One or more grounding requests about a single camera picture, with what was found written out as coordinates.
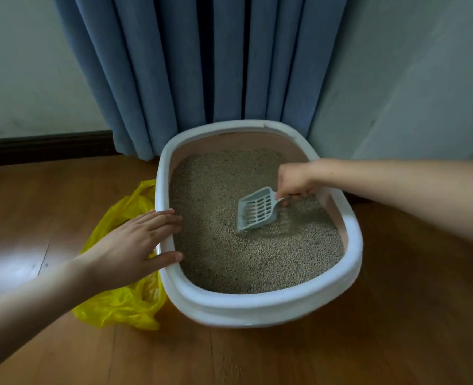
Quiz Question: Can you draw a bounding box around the light blue litter scoop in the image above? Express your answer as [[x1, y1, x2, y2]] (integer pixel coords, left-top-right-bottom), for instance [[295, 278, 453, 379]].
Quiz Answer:
[[236, 186, 285, 232]]

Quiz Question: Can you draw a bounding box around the dark wall baseboard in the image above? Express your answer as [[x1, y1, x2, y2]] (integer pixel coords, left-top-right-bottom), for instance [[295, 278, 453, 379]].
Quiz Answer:
[[0, 130, 119, 168]]

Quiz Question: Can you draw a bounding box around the blue curtain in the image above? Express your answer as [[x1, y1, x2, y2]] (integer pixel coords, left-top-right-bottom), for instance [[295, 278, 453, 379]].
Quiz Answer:
[[51, 0, 349, 161]]

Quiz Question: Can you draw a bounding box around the person's left forearm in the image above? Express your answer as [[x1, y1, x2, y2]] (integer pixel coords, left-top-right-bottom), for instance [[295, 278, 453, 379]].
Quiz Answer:
[[0, 258, 97, 378]]

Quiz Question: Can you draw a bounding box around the person's right hand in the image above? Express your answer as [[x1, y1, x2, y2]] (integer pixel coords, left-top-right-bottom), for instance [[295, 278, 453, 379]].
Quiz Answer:
[[276, 159, 325, 207]]

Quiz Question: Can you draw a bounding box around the person's left hand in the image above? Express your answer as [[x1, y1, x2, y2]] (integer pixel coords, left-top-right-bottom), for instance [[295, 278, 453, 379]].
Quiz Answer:
[[74, 208, 184, 293]]

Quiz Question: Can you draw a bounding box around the person's right forearm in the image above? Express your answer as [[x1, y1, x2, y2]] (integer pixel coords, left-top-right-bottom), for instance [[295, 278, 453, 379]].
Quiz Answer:
[[318, 158, 473, 253]]

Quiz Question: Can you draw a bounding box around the white oval litter box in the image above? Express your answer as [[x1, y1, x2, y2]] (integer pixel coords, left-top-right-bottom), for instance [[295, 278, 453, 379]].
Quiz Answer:
[[154, 119, 364, 328]]

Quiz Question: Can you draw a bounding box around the yellow plastic bag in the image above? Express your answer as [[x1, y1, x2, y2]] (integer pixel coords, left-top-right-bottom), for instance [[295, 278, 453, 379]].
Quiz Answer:
[[72, 179, 168, 332]]

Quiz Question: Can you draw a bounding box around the grey cat litter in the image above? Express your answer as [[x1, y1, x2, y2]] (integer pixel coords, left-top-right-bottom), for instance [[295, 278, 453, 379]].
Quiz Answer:
[[169, 149, 346, 295]]

